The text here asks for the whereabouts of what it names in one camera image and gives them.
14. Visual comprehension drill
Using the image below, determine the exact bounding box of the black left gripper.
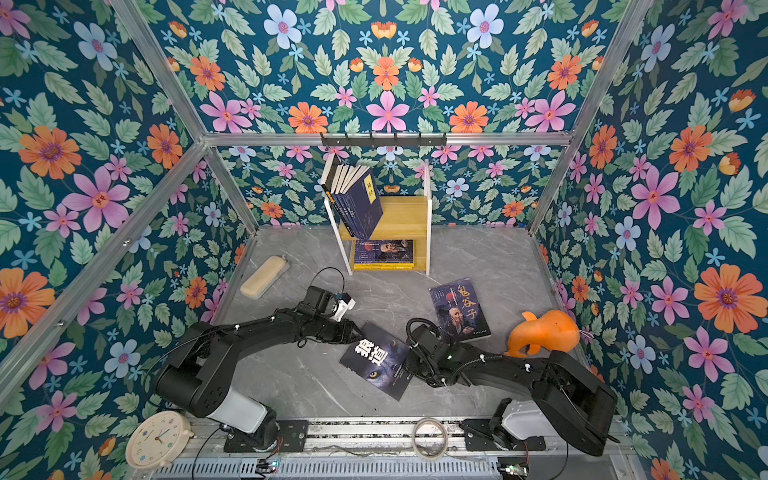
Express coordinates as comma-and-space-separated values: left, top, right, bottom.
313, 317, 369, 345

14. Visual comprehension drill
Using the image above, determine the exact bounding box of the dark portrait book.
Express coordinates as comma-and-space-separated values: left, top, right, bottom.
354, 240, 414, 264
429, 278, 491, 342

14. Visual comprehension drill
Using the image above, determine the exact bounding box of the black wolf cover book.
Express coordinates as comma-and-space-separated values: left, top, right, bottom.
340, 322, 412, 401

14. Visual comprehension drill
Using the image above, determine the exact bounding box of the blue book yellow label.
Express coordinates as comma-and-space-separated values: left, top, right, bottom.
332, 165, 358, 238
321, 155, 354, 237

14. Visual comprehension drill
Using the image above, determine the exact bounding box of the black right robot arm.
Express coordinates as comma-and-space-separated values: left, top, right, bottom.
405, 318, 617, 457

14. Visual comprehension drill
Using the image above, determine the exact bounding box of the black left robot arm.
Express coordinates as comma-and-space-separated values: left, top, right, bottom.
152, 286, 362, 451

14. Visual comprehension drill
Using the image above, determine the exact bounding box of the beige oblong pad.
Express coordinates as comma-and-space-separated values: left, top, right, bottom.
240, 256, 289, 300

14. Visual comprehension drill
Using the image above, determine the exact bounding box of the yellow book under shelf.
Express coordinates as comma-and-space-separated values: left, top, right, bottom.
351, 239, 427, 271

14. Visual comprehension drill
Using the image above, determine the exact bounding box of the wooden white bookshelf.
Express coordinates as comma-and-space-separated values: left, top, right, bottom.
319, 174, 432, 274

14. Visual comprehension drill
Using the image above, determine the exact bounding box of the orange gourd toy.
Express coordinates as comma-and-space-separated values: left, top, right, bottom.
505, 310, 580, 358

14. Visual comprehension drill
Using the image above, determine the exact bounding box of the black book on shelf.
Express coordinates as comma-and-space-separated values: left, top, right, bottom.
320, 154, 343, 224

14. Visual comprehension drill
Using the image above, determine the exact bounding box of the cream round clock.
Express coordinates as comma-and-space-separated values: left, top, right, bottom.
125, 410, 194, 470

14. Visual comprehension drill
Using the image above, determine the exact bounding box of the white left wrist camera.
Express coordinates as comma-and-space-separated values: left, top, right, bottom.
332, 293, 356, 322

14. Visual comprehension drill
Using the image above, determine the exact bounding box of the tape roll ring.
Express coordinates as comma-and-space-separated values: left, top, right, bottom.
411, 418, 450, 461

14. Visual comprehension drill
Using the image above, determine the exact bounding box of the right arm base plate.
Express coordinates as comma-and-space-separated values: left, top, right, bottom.
459, 418, 546, 453

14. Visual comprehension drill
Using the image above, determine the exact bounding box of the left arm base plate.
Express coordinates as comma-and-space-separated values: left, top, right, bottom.
223, 420, 310, 453

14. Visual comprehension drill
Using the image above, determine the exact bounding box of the black hook rail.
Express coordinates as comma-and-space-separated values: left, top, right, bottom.
320, 133, 448, 148

